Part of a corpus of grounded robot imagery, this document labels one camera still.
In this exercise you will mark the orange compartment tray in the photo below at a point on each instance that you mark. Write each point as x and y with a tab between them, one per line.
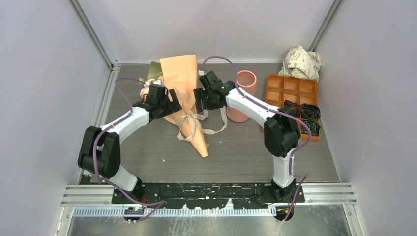
281	89

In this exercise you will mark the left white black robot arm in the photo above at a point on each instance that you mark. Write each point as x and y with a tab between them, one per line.
100	152

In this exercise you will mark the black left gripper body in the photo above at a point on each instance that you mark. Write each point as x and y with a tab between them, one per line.
166	106

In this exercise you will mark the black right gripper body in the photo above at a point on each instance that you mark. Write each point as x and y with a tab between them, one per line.
208	102

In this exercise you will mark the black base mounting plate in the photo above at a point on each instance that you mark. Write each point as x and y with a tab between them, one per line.
208	195

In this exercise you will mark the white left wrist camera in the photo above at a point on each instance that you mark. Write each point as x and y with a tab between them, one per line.
153	81

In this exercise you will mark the aluminium front rail frame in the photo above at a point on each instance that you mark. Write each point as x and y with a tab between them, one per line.
96	200

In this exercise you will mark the crumpled white patterned cloth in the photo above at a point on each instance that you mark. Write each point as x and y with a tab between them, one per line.
301	64

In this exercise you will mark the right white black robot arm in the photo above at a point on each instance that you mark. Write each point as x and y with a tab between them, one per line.
281	132

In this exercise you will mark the peach paper bouquet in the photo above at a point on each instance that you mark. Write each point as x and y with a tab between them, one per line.
180	74

